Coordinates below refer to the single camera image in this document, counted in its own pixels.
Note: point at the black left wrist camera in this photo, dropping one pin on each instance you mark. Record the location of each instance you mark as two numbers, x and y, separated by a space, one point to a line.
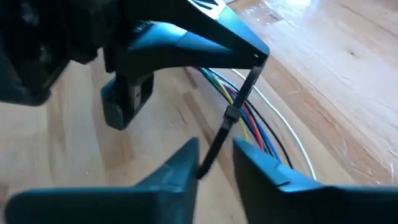
124 102

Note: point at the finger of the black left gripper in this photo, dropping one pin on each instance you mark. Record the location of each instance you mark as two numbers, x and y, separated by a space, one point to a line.
217 21
174 53

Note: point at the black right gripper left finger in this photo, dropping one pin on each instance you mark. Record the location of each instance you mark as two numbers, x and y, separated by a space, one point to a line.
124 205

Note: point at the black zip tie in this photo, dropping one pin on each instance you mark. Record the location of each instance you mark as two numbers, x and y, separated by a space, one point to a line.
231 113

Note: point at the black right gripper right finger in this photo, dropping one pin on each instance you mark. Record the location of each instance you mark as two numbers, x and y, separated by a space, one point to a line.
295 205

